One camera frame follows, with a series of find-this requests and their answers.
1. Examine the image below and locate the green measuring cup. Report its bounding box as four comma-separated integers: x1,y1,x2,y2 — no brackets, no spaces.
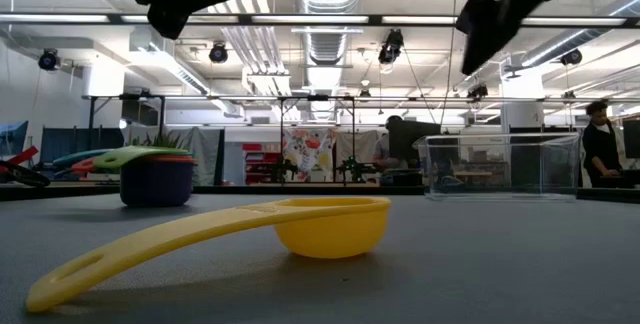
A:
92,144,194,171

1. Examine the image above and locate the black looped cable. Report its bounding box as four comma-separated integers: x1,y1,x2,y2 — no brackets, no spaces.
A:
0,159,52,189

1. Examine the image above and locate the purple measuring cup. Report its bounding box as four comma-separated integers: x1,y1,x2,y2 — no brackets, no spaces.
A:
118,159,197,209

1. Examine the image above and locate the small potted succulent plant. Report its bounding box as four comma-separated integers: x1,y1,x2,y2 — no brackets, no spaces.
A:
128,131,190,150

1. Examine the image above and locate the yellow measuring cup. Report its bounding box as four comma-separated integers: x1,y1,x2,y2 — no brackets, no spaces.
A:
24,196,393,314

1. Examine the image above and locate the blue-grey table mat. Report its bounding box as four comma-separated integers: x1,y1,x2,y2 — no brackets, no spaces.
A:
0,193,640,324

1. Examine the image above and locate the black monitor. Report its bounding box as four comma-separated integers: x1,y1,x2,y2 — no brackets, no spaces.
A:
622,118,640,160
388,119,442,165

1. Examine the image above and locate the person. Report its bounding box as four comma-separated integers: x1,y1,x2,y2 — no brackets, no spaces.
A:
372,114,407,170
581,100,625,189

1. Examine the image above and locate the dark blue partition panel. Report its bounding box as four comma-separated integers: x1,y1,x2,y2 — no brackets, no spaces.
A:
39,126,125,165

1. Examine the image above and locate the orange measuring cup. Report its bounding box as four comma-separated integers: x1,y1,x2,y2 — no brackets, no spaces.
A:
69,156,197,175

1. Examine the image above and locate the red shelving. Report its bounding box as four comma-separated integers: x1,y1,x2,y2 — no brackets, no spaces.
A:
242,142,282,185

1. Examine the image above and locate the clear plastic basket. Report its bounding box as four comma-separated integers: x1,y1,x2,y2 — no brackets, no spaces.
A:
414,132,582,201

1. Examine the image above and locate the floral print cloth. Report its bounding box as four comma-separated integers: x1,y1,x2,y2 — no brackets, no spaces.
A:
282,127,339,176

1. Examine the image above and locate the red bar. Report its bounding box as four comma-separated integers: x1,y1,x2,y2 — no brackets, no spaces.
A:
7,145,40,166

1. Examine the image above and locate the grey draped cloth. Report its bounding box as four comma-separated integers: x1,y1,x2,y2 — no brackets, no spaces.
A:
124,124,225,186
335,129,381,165

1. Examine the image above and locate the black metal table frame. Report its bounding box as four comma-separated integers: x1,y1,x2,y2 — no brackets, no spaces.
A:
0,181,640,204

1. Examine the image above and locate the black metal rig frame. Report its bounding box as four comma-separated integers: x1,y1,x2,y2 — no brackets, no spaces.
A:
277,93,359,185

